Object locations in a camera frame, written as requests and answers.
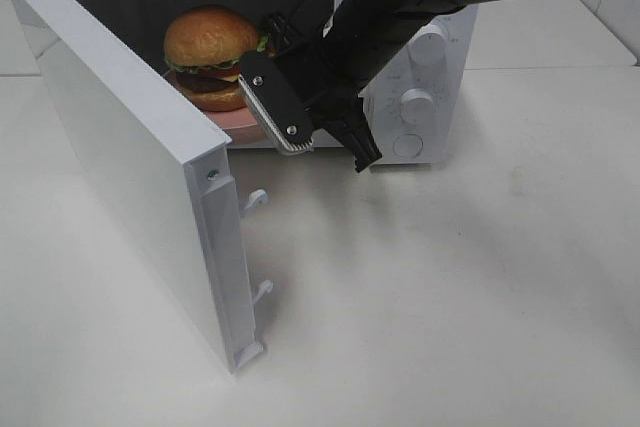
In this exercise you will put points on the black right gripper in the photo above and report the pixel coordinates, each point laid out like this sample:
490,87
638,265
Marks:
329,70

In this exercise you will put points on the round white door button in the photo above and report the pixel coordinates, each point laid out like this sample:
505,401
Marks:
408,146

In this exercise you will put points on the white timer knob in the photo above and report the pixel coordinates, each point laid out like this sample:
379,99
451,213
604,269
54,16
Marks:
416,106

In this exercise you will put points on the pink round plate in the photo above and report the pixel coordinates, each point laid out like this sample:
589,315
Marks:
235,122

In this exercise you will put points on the toy burger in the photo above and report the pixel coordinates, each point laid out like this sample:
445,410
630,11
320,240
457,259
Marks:
202,49

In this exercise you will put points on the white microwave door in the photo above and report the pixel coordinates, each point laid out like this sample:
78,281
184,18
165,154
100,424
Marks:
158,162

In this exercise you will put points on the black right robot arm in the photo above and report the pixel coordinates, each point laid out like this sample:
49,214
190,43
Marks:
315,84

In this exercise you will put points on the upper white power knob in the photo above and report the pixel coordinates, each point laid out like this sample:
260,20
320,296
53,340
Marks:
429,44

